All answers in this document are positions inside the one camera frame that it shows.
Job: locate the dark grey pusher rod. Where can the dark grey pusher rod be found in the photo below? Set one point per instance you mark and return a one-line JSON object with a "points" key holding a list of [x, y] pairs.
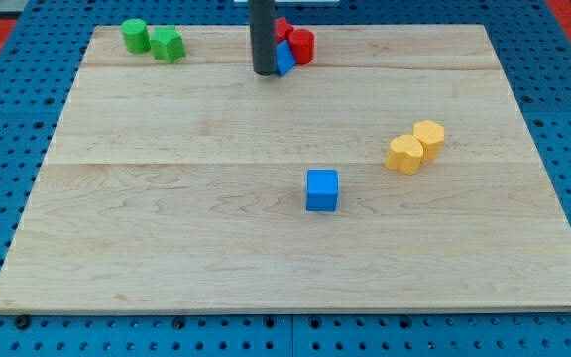
{"points": [[262, 35]]}

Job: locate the blue cube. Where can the blue cube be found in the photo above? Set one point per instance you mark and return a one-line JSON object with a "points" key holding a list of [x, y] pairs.
{"points": [[322, 190]]}

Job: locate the light wooden board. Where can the light wooden board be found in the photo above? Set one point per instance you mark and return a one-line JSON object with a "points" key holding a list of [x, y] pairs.
{"points": [[179, 189]]}

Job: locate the red star block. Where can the red star block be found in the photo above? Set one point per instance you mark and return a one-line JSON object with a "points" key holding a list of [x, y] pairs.
{"points": [[282, 29]]}

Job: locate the green star block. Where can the green star block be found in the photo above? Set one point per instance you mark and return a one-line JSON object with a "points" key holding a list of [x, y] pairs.
{"points": [[167, 44]]}

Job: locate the yellow hexagon block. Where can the yellow hexagon block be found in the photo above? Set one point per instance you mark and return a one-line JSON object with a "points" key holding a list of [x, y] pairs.
{"points": [[431, 136]]}

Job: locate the blue wedge block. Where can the blue wedge block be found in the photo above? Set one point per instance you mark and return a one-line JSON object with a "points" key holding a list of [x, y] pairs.
{"points": [[285, 58]]}

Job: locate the red cylinder block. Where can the red cylinder block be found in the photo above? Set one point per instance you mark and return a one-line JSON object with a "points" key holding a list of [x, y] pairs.
{"points": [[302, 45]]}

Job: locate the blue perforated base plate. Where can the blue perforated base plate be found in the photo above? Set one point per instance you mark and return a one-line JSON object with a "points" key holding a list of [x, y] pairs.
{"points": [[37, 67]]}

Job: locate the green cylinder block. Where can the green cylinder block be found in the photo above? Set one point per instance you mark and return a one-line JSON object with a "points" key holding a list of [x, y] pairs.
{"points": [[135, 35]]}

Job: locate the yellow heart block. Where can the yellow heart block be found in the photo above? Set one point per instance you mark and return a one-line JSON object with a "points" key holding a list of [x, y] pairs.
{"points": [[404, 154]]}

